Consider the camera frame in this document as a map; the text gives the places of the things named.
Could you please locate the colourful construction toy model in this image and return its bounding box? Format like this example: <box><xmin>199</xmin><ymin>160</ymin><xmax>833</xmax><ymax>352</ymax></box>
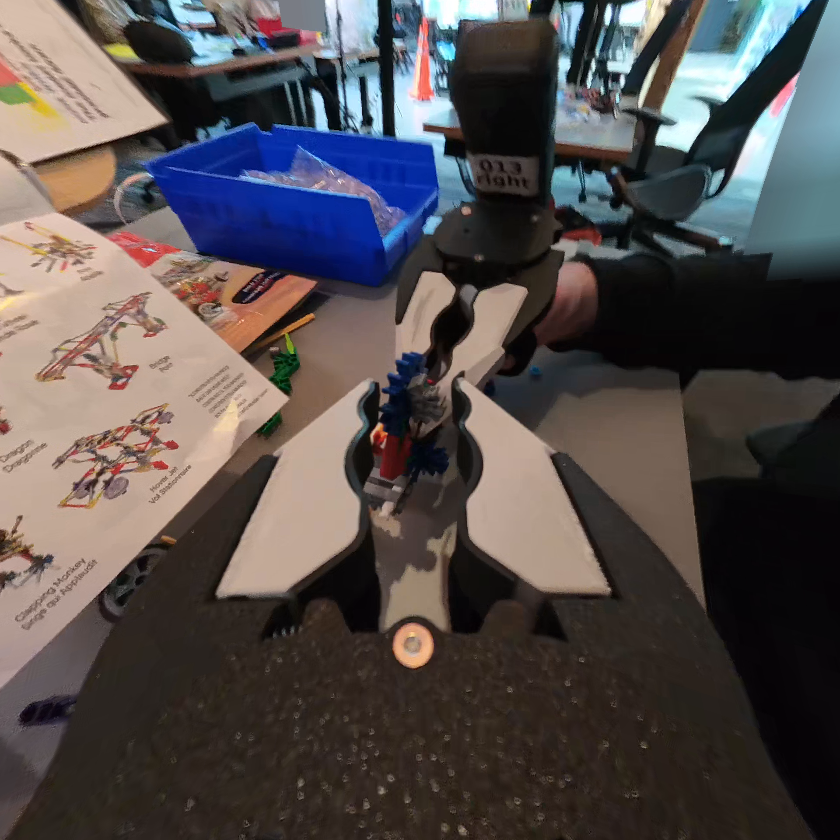
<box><xmin>364</xmin><ymin>351</ymin><xmax>454</xmax><ymax>519</ymax></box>

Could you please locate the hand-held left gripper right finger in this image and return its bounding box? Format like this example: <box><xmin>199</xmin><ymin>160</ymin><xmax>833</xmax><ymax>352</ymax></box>
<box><xmin>451</xmin><ymin>377</ymin><xmax>613</xmax><ymax>599</ymax></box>

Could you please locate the clear plastic bag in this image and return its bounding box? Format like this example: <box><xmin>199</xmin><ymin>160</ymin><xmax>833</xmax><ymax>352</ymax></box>
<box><xmin>239</xmin><ymin>146</ymin><xmax>406</xmax><ymax>237</ymax></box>

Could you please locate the brick building instruction sheet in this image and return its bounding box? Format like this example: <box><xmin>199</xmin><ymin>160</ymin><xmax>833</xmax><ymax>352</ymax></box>
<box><xmin>0</xmin><ymin>0</ymin><xmax>168</xmax><ymax>164</ymax></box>

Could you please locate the black wheel with grey hub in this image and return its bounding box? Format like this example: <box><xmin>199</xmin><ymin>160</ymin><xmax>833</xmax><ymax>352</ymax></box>
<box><xmin>98</xmin><ymin>541</ymin><xmax>172</xmax><ymax>623</ymax></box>

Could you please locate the background work table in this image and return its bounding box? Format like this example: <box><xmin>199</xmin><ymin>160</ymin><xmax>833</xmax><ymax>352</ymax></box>
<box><xmin>125</xmin><ymin>42</ymin><xmax>322</xmax><ymax>142</ymax></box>

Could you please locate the long yellow rod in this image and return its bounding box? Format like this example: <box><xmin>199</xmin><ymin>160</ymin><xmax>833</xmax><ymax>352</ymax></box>
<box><xmin>246</xmin><ymin>313</ymin><xmax>316</xmax><ymax>355</ymax></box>

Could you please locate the wooden support post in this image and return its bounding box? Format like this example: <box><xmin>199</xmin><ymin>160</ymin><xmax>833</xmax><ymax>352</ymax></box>
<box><xmin>640</xmin><ymin>0</ymin><xmax>706</xmax><ymax>112</ymax></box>

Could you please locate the green connector chain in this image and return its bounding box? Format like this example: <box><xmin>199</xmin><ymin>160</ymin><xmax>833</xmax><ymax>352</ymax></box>
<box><xmin>255</xmin><ymin>333</ymin><xmax>301</xmax><ymax>439</ymax></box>

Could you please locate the black metal pole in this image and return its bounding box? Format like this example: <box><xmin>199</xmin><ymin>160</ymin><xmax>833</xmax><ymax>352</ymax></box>
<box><xmin>376</xmin><ymin>0</ymin><xmax>398</xmax><ymax>137</ymax></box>

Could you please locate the white instruction booklet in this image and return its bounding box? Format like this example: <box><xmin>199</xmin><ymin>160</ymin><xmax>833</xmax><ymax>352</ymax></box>
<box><xmin>0</xmin><ymin>154</ymin><xmax>56</xmax><ymax>227</ymax></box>

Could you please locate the person's torso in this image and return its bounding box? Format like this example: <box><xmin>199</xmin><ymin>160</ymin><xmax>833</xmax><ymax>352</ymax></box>
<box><xmin>692</xmin><ymin>394</ymin><xmax>840</xmax><ymax>834</ymax></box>

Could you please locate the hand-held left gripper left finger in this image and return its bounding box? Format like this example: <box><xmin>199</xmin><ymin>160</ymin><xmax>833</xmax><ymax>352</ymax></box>
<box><xmin>215</xmin><ymin>379</ymin><xmax>382</xmax><ymax>599</ymax></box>

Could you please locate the blue plastic bin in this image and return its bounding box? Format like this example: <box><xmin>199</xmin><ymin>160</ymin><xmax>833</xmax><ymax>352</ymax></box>
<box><xmin>144</xmin><ymin>123</ymin><xmax>439</xmax><ymax>287</ymax></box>

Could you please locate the purple connector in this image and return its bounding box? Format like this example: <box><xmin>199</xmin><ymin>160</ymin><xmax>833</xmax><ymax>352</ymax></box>
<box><xmin>18</xmin><ymin>694</ymin><xmax>78</xmax><ymax>726</ymax></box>

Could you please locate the wooden table with black legs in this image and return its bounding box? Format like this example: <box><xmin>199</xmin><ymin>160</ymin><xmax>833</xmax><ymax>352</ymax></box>
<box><xmin>423</xmin><ymin>98</ymin><xmax>641</xmax><ymax>161</ymax></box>

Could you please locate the orange traffic cone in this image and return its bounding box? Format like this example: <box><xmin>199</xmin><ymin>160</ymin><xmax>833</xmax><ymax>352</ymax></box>
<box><xmin>410</xmin><ymin>16</ymin><xmax>436</xmax><ymax>101</ymax></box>

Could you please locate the person's right hand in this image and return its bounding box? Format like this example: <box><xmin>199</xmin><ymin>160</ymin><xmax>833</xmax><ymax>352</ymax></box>
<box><xmin>535</xmin><ymin>260</ymin><xmax>600</xmax><ymax>347</ymax></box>

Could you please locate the blue snowflake connector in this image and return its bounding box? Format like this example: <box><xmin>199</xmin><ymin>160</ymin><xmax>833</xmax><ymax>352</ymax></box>
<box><xmin>379</xmin><ymin>352</ymin><xmax>427</xmax><ymax>434</ymax></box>

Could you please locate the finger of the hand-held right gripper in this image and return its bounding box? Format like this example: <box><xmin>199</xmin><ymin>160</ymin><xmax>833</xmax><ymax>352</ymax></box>
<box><xmin>394</xmin><ymin>270</ymin><xmax>459</xmax><ymax>368</ymax></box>
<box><xmin>448</xmin><ymin>285</ymin><xmax>530</xmax><ymax>395</ymax></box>

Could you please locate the black office chair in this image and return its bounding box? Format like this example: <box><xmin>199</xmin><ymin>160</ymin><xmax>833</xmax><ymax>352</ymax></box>
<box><xmin>607</xmin><ymin>0</ymin><xmax>831</xmax><ymax>253</ymax></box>

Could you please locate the brown plastic bag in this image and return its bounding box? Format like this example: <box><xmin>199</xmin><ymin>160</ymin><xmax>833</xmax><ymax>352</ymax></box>
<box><xmin>108</xmin><ymin>230</ymin><xmax>319</xmax><ymax>354</ymax></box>

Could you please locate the person's right forearm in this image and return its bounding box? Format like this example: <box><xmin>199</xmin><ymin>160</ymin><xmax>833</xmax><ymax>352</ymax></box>
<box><xmin>558</xmin><ymin>251</ymin><xmax>840</xmax><ymax>383</ymax></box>

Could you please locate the round wooden board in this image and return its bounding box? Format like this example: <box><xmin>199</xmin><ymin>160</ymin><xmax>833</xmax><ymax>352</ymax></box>
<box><xmin>33</xmin><ymin>144</ymin><xmax>118</xmax><ymax>214</ymax></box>

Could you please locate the toy models instruction sheet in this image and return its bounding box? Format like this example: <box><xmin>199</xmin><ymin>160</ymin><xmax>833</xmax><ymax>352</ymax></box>
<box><xmin>0</xmin><ymin>213</ymin><xmax>290</xmax><ymax>690</ymax></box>

